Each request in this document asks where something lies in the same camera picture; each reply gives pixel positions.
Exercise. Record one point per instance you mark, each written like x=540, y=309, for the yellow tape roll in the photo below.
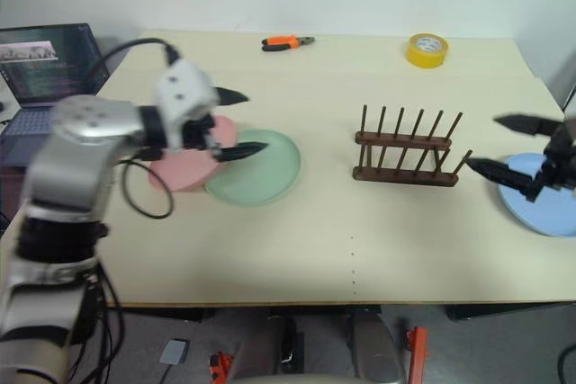
x=425, y=56

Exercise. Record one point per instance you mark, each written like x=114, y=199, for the pink plate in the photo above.
x=180, y=173

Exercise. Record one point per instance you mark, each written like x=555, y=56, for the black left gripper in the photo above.
x=198, y=133

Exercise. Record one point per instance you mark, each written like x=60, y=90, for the orange-red metal bracket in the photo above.
x=417, y=352

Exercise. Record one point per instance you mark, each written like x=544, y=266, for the open dark laptop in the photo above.
x=45, y=65

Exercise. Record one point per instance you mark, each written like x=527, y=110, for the green plate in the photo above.
x=265, y=173

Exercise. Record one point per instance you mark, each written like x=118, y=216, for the blue plate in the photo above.
x=540, y=218

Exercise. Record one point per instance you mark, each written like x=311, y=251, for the brown wooden dish rack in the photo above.
x=401, y=139

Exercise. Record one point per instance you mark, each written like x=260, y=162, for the black table frame bar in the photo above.
x=504, y=311

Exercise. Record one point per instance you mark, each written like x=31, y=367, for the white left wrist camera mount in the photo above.
x=181, y=87

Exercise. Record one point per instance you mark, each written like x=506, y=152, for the orange and black pliers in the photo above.
x=281, y=43

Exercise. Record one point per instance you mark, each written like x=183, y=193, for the small orange-red clamp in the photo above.
x=220, y=363

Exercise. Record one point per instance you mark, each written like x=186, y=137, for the grey foot pedal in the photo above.
x=173, y=351

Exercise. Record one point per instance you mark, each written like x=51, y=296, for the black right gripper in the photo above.
x=559, y=152

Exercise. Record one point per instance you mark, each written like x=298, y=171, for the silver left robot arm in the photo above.
x=90, y=119

